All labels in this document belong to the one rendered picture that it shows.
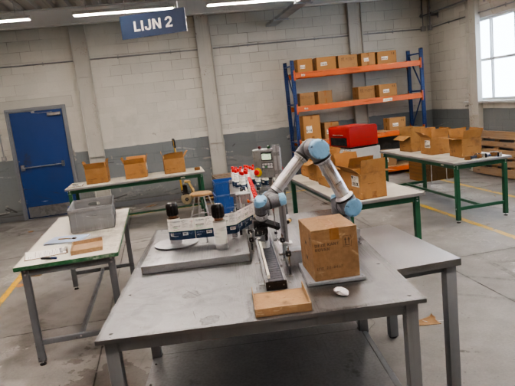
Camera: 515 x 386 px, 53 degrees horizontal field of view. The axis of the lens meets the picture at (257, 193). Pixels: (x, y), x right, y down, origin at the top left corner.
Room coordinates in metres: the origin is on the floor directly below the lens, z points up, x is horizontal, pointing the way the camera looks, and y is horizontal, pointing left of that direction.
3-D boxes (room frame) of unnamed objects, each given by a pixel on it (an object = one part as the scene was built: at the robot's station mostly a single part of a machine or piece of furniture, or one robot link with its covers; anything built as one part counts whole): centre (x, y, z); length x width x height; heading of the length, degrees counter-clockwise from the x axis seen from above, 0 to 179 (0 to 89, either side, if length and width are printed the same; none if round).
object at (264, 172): (3.49, -0.09, 1.38); 0.17 x 0.10 x 0.19; 58
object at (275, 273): (3.38, -0.01, 0.86); 1.65 x 0.08 x 0.04; 3
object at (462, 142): (6.89, -2.78, 0.97); 0.43 x 0.42 x 0.37; 97
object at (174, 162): (8.77, 1.32, 0.97); 0.48 x 0.47 x 0.37; 13
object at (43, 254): (3.95, 1.69, 0.81); 0.38 x 0.36 x 0.02; 10
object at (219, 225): (3.29, 0.27, 1.03); 0.09 x 0.09 x 0.30
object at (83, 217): (4.94, 1.59, 0.91); 0.60 x 0.40 x 0.22; 14
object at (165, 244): (3.53, 0.60, 0.89); 0.31 x 0.31 x 0.01
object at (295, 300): (2.39, -0.05, 0.85); 0.30 x 0.26 x 0.04; 3
